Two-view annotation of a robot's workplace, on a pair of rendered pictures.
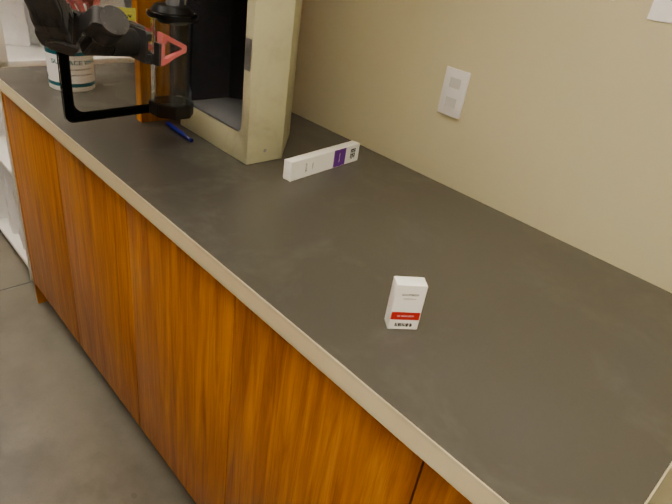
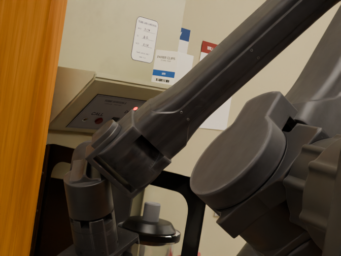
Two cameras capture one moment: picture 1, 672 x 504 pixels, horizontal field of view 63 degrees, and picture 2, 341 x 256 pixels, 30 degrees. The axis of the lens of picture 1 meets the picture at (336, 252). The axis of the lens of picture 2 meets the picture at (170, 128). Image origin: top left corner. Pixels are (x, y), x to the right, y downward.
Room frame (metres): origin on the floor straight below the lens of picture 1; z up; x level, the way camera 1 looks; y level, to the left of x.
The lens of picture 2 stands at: (1.32, 1.50, 1.49)
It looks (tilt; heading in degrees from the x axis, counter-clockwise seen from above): 3 degrees down; 267
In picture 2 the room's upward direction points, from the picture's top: 9 degrees clockwise
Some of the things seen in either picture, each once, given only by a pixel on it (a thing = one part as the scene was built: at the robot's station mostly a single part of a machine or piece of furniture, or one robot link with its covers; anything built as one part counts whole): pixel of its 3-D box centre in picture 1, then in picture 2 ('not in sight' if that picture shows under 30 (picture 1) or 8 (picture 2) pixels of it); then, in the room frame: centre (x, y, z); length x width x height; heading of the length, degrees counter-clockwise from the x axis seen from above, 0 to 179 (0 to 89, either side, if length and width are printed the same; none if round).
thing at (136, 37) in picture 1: (125, 42); not in sight; (1.18, 0.51, 1.20); 0.10 x 0.07 x 0.07; 50
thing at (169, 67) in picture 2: not in sight; (172, 69); (1.26, 0.35, 1.54); 0.05 x 0.05 x 0.06; 53
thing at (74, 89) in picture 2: not in sight; (135, 108); (1.32, 0.41, 1.46); 0.32 x 0.12 x 0.10; 48
